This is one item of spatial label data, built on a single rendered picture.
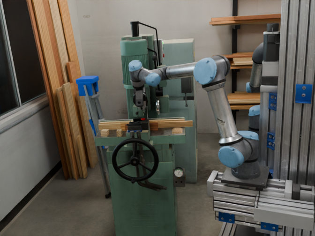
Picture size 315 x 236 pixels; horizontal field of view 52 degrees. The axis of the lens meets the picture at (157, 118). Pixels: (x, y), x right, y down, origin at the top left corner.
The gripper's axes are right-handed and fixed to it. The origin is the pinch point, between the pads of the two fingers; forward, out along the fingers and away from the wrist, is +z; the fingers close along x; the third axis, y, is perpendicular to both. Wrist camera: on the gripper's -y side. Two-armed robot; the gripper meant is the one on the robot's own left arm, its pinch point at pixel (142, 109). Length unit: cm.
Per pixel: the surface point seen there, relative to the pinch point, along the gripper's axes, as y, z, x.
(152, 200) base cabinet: -32, 58, -1
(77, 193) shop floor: 22, 137, 83
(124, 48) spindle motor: 28.3, -26.9, 9.0
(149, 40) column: 51, -16, -6
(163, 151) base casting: -14.2, 26.7, -11.7
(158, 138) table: -9.2, 18.3, -9.0
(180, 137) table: -9.6, 18.5, -23.0
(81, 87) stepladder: 70, 40, 61
